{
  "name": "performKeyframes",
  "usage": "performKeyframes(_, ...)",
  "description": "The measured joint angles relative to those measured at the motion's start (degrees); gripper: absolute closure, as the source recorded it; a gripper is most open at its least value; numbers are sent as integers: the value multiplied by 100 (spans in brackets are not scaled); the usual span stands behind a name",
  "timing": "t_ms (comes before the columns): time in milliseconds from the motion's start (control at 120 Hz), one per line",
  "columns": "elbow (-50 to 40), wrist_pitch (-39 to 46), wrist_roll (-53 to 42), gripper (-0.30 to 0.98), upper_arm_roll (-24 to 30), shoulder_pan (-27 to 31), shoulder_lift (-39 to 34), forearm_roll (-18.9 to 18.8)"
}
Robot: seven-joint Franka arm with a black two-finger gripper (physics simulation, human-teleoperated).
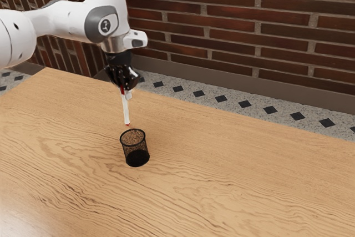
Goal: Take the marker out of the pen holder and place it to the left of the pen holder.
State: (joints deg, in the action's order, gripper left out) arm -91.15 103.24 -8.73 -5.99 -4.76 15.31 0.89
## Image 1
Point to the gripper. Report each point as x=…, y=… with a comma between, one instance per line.
x=118, y=60

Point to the white pen with red tip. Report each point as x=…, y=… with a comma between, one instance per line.
x=126, y=109

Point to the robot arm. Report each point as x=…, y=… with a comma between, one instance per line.
x=61, y=17

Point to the black mesh pen holder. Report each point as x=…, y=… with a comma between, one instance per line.
x=134, y=148

